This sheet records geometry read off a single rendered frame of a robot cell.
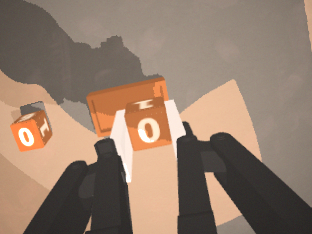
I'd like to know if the orange rectangular tray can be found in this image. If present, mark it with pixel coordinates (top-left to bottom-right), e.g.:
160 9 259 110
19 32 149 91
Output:
86 77 169 137

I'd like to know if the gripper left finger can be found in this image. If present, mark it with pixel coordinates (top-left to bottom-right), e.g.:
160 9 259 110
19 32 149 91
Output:
23 109 133 234

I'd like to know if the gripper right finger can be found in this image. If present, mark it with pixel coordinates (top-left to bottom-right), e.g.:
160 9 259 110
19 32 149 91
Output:
164 100 312 234

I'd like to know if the orange cube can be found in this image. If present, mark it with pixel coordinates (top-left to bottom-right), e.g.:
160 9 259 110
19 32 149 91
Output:
124 96 172 151
10 110 53 152

